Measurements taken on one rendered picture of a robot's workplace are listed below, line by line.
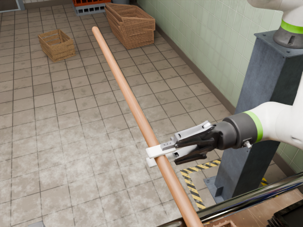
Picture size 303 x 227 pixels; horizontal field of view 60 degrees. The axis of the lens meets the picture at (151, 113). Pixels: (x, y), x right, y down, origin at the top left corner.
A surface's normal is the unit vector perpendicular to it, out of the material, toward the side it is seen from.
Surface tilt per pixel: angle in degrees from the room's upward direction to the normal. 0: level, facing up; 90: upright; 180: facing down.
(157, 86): 0
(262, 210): 0
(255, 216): 0
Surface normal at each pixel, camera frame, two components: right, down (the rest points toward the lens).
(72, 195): 0.00, -0.74
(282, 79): 0.31, 0.64
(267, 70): -0.95, 0.21
